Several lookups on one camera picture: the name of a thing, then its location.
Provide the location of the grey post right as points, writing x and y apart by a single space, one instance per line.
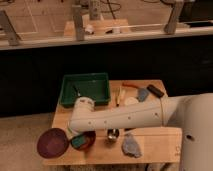
171 25

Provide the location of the wooden table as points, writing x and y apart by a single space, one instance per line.
158 145

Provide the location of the white object on shelf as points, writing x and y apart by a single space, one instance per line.
89 29

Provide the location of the metal cup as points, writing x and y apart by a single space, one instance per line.
113 134

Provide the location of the dark red plate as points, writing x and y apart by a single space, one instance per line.
52 143

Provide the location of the grey post left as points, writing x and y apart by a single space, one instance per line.
8 28

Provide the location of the blue grey sponge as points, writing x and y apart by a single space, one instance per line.
142 94

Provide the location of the yellow handled utensil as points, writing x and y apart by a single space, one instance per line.
119 96

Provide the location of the black rectangular block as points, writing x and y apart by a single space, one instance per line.
157 92

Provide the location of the green plastic tray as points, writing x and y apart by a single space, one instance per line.
92 85

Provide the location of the white round container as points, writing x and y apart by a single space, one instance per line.
130 101

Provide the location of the grey post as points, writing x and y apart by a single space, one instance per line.
171 25
78 22
8 28

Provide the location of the blue grey cloth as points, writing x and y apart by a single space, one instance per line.
130 146

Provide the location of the red bowl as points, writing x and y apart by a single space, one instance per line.
90 137

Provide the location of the grey post middle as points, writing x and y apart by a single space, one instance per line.
78 22

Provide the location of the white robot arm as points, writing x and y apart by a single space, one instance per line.
192 113

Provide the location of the small tool in tray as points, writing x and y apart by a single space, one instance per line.
77 91

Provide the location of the green sponge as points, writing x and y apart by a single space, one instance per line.
78 141

